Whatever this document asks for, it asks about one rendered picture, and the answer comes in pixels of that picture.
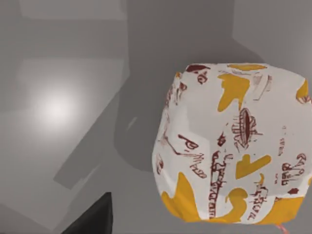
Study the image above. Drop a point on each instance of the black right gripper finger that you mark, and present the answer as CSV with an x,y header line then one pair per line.
x,y
97,217

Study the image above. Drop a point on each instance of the white and yellow wrapped package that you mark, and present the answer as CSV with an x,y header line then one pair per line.
x,y
231,146

